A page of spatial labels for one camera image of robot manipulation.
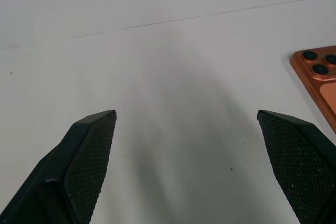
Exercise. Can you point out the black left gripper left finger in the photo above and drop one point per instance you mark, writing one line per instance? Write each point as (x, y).
(78, 166)

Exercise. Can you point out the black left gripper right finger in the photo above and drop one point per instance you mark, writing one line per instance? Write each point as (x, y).
(296, 161)

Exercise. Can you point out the orange smartphone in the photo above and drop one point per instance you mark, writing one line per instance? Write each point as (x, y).
(319, 74)

